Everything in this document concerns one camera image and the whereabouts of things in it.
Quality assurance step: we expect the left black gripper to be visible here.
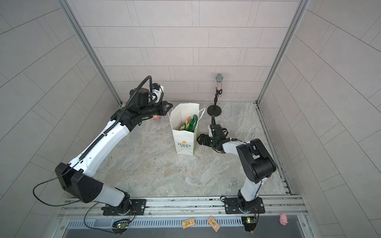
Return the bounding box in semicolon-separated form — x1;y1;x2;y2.
138;100;173;119

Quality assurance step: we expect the white paper bag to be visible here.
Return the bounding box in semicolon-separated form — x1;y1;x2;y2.
169;103;205;156

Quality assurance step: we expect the orange pink candy bag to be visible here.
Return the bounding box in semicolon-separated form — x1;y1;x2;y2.
180;117;192;131

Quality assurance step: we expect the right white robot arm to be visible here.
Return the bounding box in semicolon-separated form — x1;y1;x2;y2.
197;116;277;214

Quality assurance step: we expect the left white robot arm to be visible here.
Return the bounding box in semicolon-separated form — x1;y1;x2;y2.
55;75;173;214

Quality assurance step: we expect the green snack bag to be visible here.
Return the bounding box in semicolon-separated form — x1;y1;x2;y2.
186;115;198;132

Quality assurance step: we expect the black microphone stand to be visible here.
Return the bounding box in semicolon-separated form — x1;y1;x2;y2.
207;73;223;117

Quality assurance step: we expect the right circuit board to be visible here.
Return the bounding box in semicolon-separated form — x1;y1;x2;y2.
241;217;258;233

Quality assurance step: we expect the circuit board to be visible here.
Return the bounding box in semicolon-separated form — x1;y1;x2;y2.
112;219;131;235
241;217;258;233

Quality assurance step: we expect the pink pig toy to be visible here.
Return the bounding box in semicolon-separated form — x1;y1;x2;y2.
279;213;288;226

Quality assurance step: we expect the left circuit board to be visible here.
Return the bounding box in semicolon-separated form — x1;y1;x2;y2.
112;219;131;235

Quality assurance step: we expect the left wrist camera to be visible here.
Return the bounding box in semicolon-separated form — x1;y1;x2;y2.
151;83;164;104

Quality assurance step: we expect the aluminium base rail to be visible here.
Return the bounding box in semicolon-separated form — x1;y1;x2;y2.
57;195;308;230

